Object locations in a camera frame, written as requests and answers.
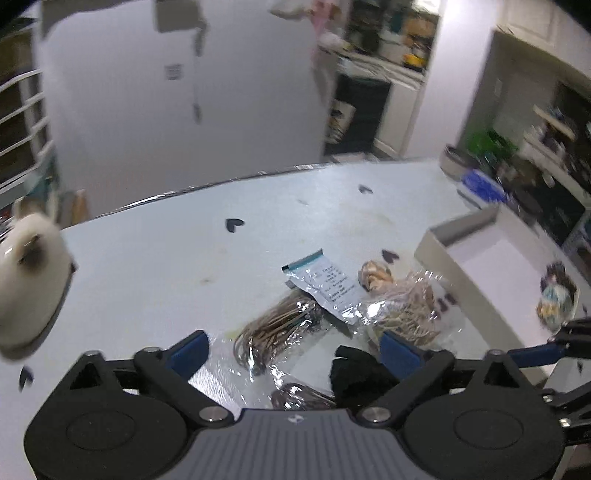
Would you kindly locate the white tote bag with print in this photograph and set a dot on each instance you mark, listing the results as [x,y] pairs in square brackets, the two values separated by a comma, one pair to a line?
[340,119]

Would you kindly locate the black hair scrunchie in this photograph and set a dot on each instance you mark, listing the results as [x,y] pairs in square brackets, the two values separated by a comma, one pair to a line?
[358,378]

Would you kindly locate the dark laundry basket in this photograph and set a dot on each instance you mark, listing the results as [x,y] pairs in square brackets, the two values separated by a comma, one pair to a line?
[369,96]

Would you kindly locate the blue tissue pack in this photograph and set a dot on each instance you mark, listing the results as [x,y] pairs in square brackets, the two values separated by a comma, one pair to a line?
[480,189]

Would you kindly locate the bag of beige hair ties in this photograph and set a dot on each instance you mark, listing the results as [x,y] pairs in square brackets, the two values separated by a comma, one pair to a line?
[414,308]

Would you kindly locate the bag of dark hair ties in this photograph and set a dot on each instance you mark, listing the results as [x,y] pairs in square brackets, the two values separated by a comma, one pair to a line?
[298,397]

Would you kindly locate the peach satin bow scrunchie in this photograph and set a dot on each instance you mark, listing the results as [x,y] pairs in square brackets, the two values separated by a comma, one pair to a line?
[375,276]

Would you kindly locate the white plastic drawer unit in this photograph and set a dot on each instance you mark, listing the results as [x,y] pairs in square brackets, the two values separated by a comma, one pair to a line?
[27,147]

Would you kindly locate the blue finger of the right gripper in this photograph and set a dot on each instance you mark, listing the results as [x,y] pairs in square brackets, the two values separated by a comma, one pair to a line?
[538,356]

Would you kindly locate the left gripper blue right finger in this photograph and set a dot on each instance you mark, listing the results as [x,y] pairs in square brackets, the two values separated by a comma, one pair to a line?
[420,374]

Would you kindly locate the bag of brown hair ties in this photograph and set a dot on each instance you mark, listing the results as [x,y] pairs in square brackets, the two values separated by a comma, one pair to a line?
[262,341]

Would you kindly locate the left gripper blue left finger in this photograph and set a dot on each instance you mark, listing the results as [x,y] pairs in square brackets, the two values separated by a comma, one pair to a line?
[167,372]

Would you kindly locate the cream cat-shaped ceramic pot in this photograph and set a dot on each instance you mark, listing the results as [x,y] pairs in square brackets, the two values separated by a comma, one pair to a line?
[36,271]

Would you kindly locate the green potted plant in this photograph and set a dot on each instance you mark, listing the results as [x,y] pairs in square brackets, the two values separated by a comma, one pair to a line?
[491,146]

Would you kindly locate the blue patterned fabric scrunchie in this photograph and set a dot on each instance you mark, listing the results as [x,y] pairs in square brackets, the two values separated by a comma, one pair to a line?
[558,297]

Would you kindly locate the white teal labelled packet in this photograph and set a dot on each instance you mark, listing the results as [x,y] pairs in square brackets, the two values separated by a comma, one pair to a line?
[332,289]

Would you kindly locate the white shallow cardboard box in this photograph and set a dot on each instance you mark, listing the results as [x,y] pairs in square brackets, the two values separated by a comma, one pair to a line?
[494,263]

